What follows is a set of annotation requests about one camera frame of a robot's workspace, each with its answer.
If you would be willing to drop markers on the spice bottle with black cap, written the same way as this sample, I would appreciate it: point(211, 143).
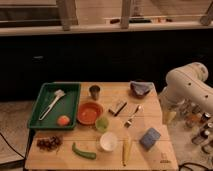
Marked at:
point(201, 137)

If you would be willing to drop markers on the blue sponge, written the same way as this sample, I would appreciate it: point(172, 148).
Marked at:
point(149, 138)

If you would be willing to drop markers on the bunch of dark grapes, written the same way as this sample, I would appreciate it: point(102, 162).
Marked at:
point(50, 143)

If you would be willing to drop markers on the orange tomato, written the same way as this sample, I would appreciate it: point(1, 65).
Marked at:
point(63, 120)

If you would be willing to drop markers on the orange bowl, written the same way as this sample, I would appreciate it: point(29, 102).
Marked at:
point(89, 112)

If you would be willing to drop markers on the green plastic tray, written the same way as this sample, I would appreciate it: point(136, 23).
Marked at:
point(67, 105)

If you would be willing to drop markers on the black whiteboard eraser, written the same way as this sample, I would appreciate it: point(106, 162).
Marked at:
point(116, 108)

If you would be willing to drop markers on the white bowl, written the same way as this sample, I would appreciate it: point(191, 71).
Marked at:
point(108, 141)

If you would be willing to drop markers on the white dish brush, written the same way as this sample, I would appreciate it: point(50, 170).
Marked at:
point(58, 95)

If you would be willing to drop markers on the green cucumber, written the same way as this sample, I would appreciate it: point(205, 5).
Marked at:
point(84, 154)

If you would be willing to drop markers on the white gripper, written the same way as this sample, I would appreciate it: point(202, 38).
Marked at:
point(168, 112)

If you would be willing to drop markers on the small green cup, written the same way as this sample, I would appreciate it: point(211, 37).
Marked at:
point(102, 124)

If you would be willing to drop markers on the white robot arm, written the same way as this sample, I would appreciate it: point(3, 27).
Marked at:
point(185, 83)

